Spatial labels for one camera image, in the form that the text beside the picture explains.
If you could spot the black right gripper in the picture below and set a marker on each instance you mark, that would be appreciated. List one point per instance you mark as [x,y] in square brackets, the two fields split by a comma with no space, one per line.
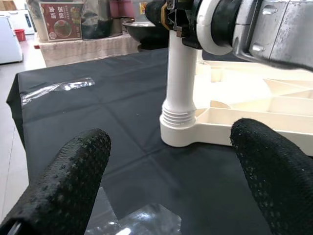
[185,19]

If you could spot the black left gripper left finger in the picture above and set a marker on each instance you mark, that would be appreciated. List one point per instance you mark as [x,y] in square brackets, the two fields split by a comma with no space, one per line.
[61,183]

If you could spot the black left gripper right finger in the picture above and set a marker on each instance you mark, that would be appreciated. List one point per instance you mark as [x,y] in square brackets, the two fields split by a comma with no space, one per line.
[276,176]

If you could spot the white plastic table leg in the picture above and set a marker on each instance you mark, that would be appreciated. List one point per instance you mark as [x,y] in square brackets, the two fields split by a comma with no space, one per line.
[181,73]

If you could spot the tan rubber band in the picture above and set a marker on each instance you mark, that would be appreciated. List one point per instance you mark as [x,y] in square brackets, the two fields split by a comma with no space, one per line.
[163,14]

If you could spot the large black bowl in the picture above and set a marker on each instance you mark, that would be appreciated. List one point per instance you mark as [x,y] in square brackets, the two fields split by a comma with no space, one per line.
[144,34]

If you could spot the maroon plastic pot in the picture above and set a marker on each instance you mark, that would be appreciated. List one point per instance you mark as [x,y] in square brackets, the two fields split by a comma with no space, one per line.
[121,8]

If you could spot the flat clear tape piece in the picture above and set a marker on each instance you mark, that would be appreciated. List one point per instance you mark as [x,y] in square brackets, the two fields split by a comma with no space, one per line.
[102,213]

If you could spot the black bag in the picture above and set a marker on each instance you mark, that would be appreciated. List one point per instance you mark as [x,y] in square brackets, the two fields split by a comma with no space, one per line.
[97,27]

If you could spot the beige woven cloth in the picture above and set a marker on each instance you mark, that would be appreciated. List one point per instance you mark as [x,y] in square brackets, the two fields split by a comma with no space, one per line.
[85,49]

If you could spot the black table cloth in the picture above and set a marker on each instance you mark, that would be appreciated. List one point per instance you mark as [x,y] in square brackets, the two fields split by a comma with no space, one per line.
[122,98]

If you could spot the red printed carton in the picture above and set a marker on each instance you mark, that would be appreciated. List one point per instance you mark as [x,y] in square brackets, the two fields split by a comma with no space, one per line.
[61,22]

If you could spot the clear plastic wrapper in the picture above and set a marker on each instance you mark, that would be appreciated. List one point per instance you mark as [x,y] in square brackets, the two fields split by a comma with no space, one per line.
[73,85]

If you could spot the white plastic table top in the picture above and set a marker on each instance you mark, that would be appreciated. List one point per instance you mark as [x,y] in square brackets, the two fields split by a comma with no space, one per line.
[178,134]

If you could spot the small red cup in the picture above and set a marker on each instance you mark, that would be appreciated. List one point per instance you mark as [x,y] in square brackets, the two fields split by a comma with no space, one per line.
[19,35]

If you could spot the white cabinet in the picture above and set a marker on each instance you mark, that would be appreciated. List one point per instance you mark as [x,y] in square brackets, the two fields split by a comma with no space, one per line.
[9,44]

